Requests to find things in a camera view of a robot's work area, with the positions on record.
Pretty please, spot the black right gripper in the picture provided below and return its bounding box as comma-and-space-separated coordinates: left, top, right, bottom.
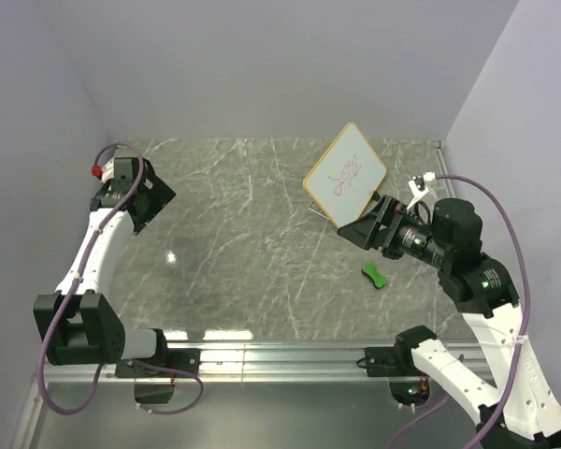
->
337, 192, 450, 265

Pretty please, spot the green black whiteboard eraser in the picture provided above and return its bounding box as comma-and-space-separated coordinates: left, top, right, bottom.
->
361, 263, 388, 289

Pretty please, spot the small whiteboard with yellow frame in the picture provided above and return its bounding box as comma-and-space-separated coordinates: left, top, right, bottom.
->
303, 122, 387, 228

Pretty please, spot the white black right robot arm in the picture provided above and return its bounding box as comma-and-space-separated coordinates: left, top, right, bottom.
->
338, 196, 561, 448

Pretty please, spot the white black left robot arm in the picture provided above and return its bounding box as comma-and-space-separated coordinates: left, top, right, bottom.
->
33, 157, 175, 376

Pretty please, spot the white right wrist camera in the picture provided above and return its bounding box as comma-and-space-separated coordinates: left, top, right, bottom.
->
407, 172, 438, 210

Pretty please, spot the white wrist camera red cap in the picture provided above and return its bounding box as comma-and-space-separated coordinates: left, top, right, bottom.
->
91, 157, 115, 183

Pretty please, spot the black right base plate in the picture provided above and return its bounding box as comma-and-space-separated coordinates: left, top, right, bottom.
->
355, 346, 424, 378

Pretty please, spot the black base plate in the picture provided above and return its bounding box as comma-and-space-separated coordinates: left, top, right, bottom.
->
114, 348, 201, 379
355, 346, 424, 378

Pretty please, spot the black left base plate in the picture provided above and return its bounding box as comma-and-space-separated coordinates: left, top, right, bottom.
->
114, 348, 201, 379

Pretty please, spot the aluminium mounting rail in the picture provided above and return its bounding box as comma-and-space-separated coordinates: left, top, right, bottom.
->
45, 341, 492, 384

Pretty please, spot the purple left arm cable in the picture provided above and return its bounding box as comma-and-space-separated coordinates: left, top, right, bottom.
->
36, 141, 205, 416

